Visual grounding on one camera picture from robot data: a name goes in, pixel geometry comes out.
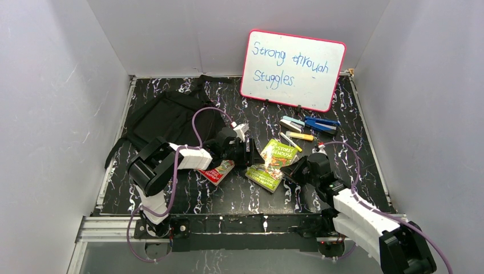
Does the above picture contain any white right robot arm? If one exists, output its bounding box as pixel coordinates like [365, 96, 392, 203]
[281, 153, 437, 273]

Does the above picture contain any green treehouse book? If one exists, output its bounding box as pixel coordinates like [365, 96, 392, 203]
[245, 139, 299, 193]

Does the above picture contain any red treehouse book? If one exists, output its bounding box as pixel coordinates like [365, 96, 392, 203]
[198, 160, 235, 186]

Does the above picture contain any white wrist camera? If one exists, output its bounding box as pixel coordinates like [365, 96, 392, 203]
[315, 143, 326, 155]
[231, 122, 249, 142]

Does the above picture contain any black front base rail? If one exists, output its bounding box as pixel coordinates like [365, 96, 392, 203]
[172, 213, 331, 252]

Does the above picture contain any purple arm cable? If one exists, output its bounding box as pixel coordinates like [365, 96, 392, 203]
[319, 141, 454, 274]
[126, 107, 237, 264]

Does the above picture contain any black backpack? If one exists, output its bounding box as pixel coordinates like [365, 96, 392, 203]
[104, 75, 232, 168]

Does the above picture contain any white yellow marker pen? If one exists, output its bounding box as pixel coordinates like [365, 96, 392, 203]
[279, 132, 303, 152]

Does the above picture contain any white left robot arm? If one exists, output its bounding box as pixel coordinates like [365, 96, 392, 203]
[128, 124, 264, 237]

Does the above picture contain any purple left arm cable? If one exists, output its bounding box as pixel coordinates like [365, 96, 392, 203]
[126, 107, 237, 264]

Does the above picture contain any orange highlighter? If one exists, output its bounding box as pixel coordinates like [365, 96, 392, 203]
[285, 131, 314, 142]

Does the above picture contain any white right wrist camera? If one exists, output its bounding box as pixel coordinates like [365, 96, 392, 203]
[315, 143, 326, 155]

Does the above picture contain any pink framed whiteboard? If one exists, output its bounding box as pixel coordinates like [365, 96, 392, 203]
[240, 30, 346, 112]

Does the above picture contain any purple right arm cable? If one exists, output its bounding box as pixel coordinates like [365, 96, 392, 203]
[319, 141, 454, 274]

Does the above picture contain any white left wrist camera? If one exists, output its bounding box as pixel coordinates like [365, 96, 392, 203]
[231, 122, 249, 142]

